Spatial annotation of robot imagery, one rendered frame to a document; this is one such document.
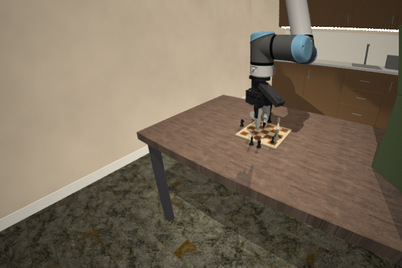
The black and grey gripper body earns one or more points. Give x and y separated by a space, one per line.
254 94

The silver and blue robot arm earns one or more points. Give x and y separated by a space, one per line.
266 46

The brown and cream chessboard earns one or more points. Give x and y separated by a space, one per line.
265 134

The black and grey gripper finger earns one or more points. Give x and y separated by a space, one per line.
266 113
256 114

